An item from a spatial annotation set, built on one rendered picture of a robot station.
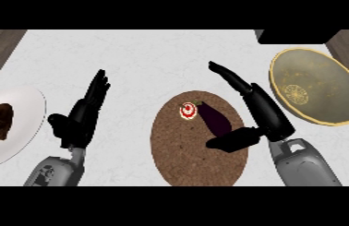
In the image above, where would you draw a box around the red and white can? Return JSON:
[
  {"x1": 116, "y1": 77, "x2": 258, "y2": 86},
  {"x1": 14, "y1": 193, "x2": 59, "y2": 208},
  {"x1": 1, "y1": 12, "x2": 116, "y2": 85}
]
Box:
[{"x1": 179, "y1": 101, "x2": 199, "y2": 121}]

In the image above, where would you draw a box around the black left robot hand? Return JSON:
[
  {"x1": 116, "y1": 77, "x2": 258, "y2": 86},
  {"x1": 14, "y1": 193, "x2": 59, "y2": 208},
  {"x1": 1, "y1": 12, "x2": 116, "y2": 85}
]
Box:
[{"x1": 46, "y1": 68, "x2": 112, "y2": 149}]

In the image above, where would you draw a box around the white plate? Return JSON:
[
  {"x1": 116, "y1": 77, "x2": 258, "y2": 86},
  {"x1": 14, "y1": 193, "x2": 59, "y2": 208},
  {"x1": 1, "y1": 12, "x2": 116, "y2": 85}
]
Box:
[{"x1": 0, "y1": 86, "x2": 47, "y2": 165}]

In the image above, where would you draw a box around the black appliance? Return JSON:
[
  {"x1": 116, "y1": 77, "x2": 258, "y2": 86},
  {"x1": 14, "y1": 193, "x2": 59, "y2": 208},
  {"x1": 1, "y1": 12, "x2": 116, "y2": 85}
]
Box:
[{"x1": 253, "y1": 30, "x2": 341, "y2": 45}]

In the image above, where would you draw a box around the brown oval cork placemat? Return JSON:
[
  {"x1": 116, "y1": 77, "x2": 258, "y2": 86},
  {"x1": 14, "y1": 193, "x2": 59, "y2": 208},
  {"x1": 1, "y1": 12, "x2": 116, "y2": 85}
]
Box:
[{"x1": 149, "y1": 89, "x2": 250, "y2": 187}]

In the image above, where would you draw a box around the olive bowl with yellow rim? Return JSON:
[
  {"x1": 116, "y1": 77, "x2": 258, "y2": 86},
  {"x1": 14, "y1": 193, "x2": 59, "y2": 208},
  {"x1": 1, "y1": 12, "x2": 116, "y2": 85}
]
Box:
[{"x1": 269, "y1": 48, "x2": 349, "y2": 127}]

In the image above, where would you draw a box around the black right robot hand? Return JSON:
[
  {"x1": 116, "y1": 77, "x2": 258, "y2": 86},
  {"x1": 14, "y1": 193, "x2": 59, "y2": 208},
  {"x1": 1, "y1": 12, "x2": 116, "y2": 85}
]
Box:
[{"x1": 204, "y1": 61, "x2": 297, "y2": 154}]

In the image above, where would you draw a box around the dark purple eggplant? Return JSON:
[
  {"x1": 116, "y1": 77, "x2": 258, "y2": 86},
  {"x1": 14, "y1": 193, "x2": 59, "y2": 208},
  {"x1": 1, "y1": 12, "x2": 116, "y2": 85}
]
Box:
[{"x1": 192, "y1": 101, "x2": 235, "y2": 137}]

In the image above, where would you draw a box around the dark brown food piece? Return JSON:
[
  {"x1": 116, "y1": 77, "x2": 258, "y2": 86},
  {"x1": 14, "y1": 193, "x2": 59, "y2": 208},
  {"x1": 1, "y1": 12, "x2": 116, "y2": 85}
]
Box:
[{"x1": 0, "y1": 102, "x2": 14, "y2": 141}]

